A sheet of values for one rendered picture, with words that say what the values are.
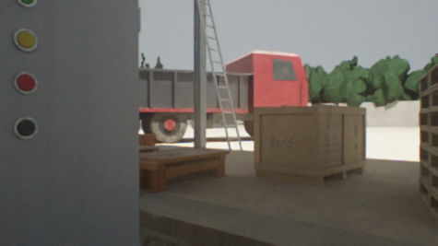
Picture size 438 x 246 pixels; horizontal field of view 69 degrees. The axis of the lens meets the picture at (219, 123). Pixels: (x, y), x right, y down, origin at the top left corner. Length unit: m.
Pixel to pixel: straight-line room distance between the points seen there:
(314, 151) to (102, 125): 2.82
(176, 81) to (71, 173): 8.50
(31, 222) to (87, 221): 0.08
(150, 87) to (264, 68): 3.54
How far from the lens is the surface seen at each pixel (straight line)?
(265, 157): 3.60
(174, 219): 2.20
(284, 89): 10.36
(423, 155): 3.26
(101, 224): 0.58
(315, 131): 3.22
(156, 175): 2.95
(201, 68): 7.15
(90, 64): 0.55
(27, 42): 0.51
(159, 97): 8.93
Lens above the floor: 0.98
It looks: level
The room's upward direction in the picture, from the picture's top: straight up
